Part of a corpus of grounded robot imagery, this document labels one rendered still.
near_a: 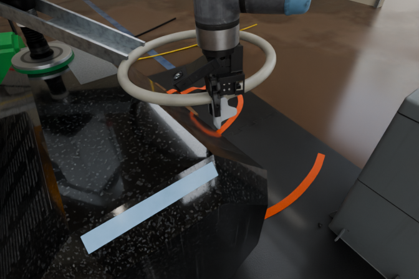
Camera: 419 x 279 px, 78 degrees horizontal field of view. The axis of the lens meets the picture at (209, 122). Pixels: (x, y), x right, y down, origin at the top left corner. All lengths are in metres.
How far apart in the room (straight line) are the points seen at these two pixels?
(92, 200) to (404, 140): 0.98
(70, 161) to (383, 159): 1.05
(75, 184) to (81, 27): 0.63
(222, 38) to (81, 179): 0.44
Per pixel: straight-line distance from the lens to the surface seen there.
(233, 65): 0.59
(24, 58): 1.24
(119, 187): 0.63
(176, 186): 0.62
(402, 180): 1.20
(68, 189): 0.67
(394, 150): 1.15
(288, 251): 1.48
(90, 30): 1.08
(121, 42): 1.02
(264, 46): 0.87
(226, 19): 0.52
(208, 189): 0.65
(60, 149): 0.77
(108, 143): 0.73
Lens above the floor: 1.33
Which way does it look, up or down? 40 degrees down
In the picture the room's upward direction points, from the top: straight up
